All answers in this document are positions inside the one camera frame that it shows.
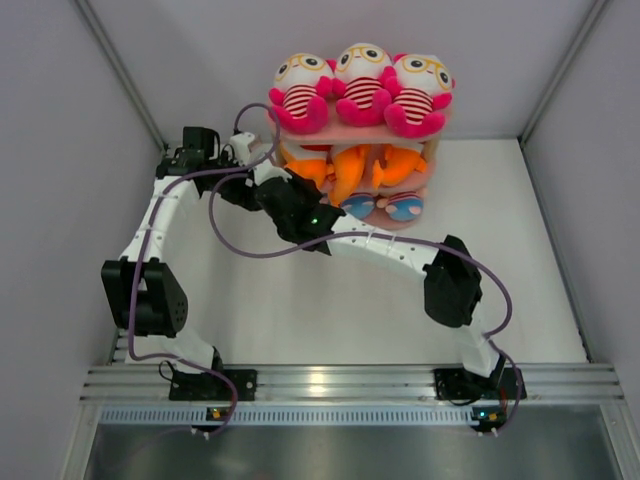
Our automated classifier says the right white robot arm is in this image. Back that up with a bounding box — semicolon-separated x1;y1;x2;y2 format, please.
252;164;505;397

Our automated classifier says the black mounting plate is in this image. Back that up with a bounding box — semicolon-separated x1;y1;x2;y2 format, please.
168;369;258;402
434;367;527;403

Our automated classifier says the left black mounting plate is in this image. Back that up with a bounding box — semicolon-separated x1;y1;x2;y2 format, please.
168;369;258;402

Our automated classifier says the orange shark plush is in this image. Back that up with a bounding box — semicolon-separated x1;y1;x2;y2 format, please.
328;144;371;206
372;143;427;188
279;142;334;189

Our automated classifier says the black-haired doll plush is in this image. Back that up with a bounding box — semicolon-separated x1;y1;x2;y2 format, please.
340;193;376;219

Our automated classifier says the pink three-tier shelf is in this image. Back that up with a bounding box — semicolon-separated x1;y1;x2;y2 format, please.
276;114;441;231

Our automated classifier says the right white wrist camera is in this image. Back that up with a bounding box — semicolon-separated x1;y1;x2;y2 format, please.
245;161;292;187

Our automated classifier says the blue-hat doll plush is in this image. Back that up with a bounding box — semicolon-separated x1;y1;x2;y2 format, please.
376;192;424;222

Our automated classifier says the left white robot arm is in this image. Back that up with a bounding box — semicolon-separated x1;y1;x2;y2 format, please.
101;127;259;400

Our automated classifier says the white slotted cable duct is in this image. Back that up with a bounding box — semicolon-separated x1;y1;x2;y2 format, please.
100;404;504;427

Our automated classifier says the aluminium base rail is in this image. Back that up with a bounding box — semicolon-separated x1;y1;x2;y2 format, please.
80;363;624;405

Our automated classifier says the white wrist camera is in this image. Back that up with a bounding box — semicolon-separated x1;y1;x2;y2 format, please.
228;132;269;167
245;161;292;187

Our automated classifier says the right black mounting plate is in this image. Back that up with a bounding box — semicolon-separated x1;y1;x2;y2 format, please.
434;367;527;403

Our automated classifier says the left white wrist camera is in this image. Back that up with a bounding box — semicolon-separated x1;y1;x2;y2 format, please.
228;132;269;167

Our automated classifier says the pink panda plush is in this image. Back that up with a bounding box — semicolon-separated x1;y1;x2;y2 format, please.
268;53;335;135
383;53;455;139
333;43;392;127

